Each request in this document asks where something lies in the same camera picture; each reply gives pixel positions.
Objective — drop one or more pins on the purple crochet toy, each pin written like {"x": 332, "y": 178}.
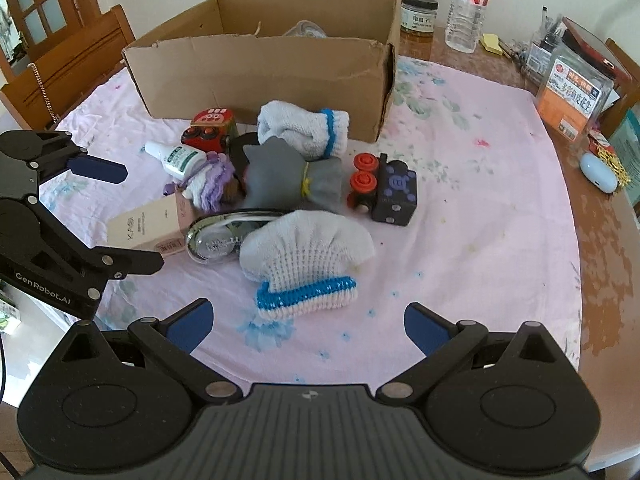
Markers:
{"x": 212, "y": 182}

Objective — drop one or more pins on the wooden chair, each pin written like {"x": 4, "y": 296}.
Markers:
{"x": 617, "y": 110}
{"x": 75, "y": 60}

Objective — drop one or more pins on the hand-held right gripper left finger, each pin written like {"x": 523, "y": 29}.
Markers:
{"x": 192, "y": 327}

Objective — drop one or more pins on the clear water bottle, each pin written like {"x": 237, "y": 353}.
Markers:
{"x": 467, "y": 15}

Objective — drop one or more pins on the yellow sticky notes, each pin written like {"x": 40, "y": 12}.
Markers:
{"x": 492, "y": 44}

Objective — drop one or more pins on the red tablet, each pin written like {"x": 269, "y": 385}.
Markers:
{"x": 600, "y": 47}

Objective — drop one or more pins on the grey plush toy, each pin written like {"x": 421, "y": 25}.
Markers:
{"x": 280, "y": 175}

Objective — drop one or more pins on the brown wooden desktop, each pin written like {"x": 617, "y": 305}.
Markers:
{"x": 600, "y": 270}

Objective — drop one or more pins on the clear plastic jar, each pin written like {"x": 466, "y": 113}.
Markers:
{"x": 306, "y": 30}

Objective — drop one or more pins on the glass jar with black lid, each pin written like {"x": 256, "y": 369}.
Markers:
{"x": 419, "y": 17}

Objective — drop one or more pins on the light blue earbud case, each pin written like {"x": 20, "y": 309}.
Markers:
{"x": 597, "y": 172}

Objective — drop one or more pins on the brown cardboard box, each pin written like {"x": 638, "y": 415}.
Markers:
{"x": 250, "y": 75}

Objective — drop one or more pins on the red toy car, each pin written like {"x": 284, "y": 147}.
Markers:
{"x": 210, "y": 127}

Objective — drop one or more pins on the light blue fluffy sock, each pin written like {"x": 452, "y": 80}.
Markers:
{"x": 295, "y": 127}

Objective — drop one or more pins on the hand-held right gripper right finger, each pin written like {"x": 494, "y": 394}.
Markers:
{"x": 430, "y": 330}

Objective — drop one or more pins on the teal box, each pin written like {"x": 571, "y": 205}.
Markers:
{"x": 629, "y": 150}

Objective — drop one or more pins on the round metal tin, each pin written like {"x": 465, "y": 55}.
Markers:
{"x": 220, "y": 240}

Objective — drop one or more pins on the clear pen holder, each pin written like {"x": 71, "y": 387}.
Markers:
{"x": 542, "y": 50}

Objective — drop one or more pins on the beige carton box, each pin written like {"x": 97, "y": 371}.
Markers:
{"x": 145, "y": 220}

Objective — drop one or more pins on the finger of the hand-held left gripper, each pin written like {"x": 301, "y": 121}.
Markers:
{"x": 97, "y": 167}
{"x": 127, "y": 262}

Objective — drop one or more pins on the clear box with orange label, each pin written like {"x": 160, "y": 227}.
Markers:
{"x": 570, "y": 100}

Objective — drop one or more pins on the pink floral cloth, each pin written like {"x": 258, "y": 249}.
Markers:
{"x": 475, "y": 235}

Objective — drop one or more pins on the white blue knitted glove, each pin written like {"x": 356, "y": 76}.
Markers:
{"x": 305, "y": 255}

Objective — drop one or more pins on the black toy train red wheels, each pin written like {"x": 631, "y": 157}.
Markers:
{"x": 395, "y": 195}

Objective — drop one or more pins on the white bottle with green label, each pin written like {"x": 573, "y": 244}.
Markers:
{"x": 177, "y": 160}

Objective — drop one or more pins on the wooden door with glass panes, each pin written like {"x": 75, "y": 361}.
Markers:
{"x": 45, "y": 5}

